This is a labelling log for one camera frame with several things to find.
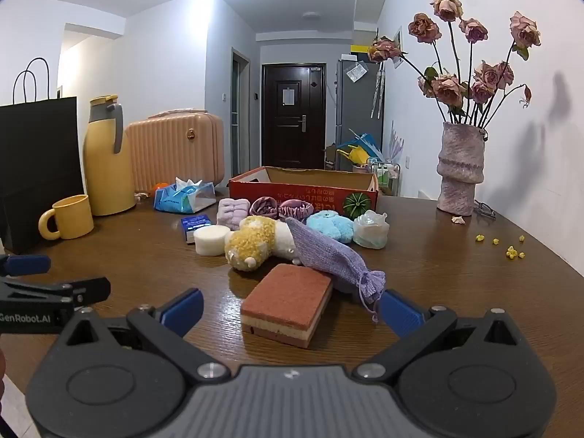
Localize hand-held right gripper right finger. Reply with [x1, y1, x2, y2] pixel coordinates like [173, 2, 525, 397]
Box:
[356, 289, 521, 384]

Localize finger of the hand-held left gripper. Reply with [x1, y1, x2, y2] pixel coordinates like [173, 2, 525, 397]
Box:
[0, 254, 52, 278]
[0, 276, 111, 306]

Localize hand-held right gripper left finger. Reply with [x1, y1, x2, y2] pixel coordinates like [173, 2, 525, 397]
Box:
[64, 288, 230, 384]

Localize yellow and white plush toy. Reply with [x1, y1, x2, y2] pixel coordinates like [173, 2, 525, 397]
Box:
[224, 216, 303, 274]

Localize lilac knit pouch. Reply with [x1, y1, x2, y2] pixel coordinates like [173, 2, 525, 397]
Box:
[285, 216, 387, 322]

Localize red-brown layered sponge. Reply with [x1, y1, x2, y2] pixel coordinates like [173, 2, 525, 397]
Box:
[240, 263, 334, 350]

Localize lilac fluffy towel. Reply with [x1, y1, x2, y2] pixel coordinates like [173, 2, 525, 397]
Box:
[216, 198, 251, 232]

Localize blue plush monster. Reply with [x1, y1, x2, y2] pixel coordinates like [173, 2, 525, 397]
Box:
[306, 210, 354, 244]

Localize orange cardboard box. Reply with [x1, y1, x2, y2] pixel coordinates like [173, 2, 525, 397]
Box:
[228, 166, 379, 216]

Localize yellow mug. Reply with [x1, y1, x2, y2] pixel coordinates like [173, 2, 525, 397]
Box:
[38, 195, 95, 241]

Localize white round sponge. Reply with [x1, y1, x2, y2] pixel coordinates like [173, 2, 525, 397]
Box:
[193, 226, 232, 255]

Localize small blue box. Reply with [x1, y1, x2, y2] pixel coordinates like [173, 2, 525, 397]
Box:
[181, 214, 213, 245]

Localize translucent white squishy toy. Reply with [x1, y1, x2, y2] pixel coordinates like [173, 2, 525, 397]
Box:
[353, 210, 390, 250]

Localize black paper bag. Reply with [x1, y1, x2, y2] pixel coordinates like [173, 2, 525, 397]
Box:
[0, 58, 85, 254]

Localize blue tissue pack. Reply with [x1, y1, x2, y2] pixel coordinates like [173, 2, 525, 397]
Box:
[154, 177, 216, 214]

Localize yellow thermos jug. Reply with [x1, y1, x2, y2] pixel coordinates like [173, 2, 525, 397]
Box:
[83, 95, 137, 216]

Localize purple satin scrunchie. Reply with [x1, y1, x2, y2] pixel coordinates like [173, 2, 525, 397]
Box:
[249, 196, 280, 221]

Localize metal storage trolley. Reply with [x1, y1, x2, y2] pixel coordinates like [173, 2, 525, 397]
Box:
[367, 157, 401, 197]

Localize pink satin scrunchie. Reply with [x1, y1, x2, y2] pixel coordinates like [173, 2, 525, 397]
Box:
[277, 199, 315, 220]

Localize pink textured vase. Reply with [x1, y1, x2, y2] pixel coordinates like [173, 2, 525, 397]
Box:
[437, 122, 485, 216]

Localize pink ribbed suitcase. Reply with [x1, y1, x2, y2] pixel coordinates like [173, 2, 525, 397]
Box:
[124, 109, 225, 193]

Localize blue and yellow items pile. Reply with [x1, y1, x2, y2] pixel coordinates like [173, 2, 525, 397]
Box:
[335, 128, 384, 168]

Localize glass side door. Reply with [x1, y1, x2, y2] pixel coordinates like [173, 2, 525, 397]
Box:
[231, 47, 252, 184]

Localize grey refrigerator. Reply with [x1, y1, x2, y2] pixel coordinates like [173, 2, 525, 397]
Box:
[336, 57, 385, 156]

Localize dark brown entrance door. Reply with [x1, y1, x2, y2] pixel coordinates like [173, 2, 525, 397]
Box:
[261, 63, 327, 169]

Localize hanging folded umbrella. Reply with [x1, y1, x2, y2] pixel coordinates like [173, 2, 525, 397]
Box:
[371, 61, 387, 119]

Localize dried pink roses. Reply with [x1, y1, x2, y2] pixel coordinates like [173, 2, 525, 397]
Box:
[367, 0, 543, 128]

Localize clear plastic bag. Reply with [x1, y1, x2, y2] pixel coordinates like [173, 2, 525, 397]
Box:
[345, 61, 368, 84]

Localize purple plant wall sticker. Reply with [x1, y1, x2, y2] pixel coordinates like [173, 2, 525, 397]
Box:
[388, 121, 405, 161]

